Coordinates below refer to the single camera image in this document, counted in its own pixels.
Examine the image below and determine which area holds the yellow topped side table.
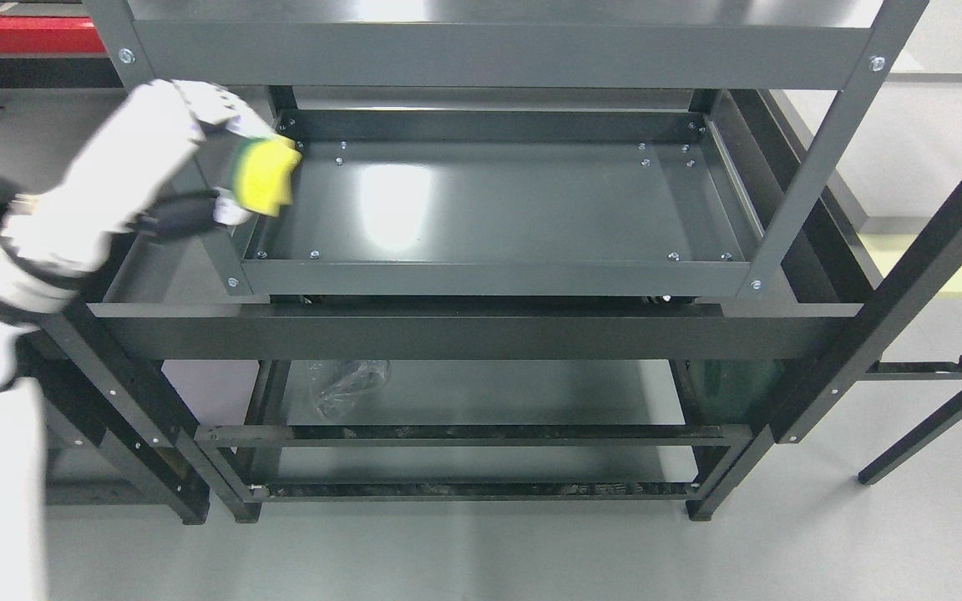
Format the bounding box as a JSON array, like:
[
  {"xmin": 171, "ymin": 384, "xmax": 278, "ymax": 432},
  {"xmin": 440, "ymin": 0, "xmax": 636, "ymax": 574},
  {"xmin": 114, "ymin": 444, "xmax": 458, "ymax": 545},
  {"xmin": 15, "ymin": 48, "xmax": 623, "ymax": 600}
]
[{"xmin": 825, "ymin": 56, "xmax": 962, "ymax": 381}]

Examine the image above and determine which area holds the black metal shelf rack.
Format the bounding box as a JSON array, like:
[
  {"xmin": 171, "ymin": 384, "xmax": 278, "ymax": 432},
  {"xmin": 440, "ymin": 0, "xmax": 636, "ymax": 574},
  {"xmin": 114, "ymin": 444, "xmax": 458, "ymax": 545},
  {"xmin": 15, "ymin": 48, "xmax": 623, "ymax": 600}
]
[{"xmin": 0, "ymin": 83, "xmax": 962, "ymax": 527}]

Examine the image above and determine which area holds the grey metal shelf cart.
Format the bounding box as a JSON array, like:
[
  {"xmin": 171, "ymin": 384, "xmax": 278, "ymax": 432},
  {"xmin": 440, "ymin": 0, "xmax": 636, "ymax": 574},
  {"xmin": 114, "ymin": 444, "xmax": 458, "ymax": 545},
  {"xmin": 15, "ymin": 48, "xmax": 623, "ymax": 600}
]
[{"xmin": 69, "ymin": 1, "xmax": 927, "ymax": 523}]

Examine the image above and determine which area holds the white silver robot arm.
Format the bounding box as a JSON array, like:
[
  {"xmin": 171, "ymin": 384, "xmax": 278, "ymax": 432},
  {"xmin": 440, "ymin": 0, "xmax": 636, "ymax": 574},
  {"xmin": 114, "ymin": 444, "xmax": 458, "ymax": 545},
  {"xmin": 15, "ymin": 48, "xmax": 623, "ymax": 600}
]
[{"xmin": 0, "ymin": 79, "xmax": 301, "ymax": 600}]

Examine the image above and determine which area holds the green yellow sponge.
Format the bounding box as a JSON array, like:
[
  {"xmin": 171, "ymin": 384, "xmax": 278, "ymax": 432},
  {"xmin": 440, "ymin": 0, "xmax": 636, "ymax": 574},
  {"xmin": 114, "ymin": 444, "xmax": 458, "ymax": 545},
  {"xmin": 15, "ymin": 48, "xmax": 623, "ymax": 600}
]
[{"xmin": 228, "ymin": 134, "xmax": 302, "ymax": 218}]

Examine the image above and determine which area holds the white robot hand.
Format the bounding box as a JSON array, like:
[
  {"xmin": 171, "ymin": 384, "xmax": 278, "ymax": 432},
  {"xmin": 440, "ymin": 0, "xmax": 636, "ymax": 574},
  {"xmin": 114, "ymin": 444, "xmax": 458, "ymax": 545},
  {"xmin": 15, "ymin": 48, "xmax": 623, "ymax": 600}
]
[{"xmin": 1, "ymin": 79, "xmax": 277, "ymax": 275}]

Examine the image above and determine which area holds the clear plastic bag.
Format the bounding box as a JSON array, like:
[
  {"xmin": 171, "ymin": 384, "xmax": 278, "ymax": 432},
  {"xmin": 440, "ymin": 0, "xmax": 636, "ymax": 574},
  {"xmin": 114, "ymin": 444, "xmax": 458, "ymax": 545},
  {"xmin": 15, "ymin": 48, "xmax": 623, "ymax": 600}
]
[{"xmin": 306, "ymin": 359, "xmax": 391, "ymax": 422}]

